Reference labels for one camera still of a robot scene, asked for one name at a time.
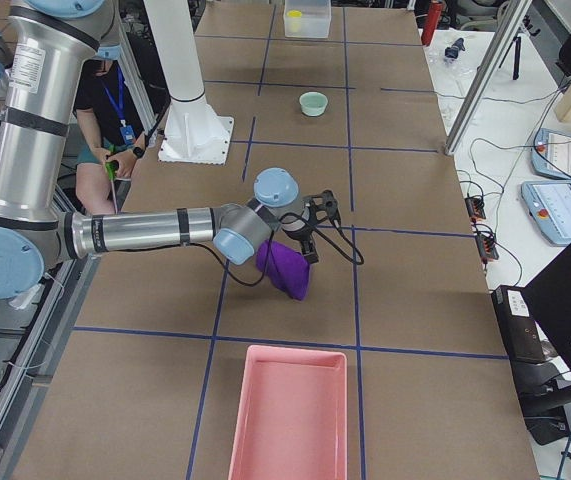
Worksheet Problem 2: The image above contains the near teach pendant tablet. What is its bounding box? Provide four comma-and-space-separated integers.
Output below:
520, 180, 571, 246

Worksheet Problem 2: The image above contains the teach pendant tablet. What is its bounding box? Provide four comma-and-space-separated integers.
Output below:
520, 180, 571, 246
531, 128, 571, 180

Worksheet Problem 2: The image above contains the pink plastic bin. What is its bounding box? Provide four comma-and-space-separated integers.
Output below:
228, 345, 348, 480

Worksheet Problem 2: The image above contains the far teach pendant tablet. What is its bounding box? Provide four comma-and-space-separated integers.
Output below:
531, 128, 571, 180

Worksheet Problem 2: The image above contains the aluminium frame post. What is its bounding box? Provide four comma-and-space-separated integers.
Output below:
444, 0, 532, 155

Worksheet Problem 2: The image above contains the red cylinder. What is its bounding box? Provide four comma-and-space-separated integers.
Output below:
421, 0, 443, 46

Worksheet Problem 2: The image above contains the purple cloth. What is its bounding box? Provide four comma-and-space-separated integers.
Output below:
255, 241, 311, 301

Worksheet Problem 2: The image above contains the black computer box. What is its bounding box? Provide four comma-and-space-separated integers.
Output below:
491, 285, 545, 364

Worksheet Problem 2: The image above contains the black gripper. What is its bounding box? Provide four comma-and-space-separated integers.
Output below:
281, 190, 339, 263

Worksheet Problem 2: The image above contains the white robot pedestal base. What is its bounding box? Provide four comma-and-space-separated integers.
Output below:
144, 0, 234, 165

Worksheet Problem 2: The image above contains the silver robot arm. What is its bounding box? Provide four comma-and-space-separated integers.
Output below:
0, 1, 340, 299

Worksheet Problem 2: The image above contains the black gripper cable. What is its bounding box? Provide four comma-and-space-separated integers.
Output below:
204, 212, 365, 287

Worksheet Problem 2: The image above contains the clear plastic storage box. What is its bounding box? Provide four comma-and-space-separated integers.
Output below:
283, 0, 332, 39

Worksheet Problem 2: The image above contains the mint green bowl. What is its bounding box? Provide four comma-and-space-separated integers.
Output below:
299, 91, 329, 117

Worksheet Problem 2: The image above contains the seated person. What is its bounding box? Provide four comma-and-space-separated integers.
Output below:
74, 60, 145, 215

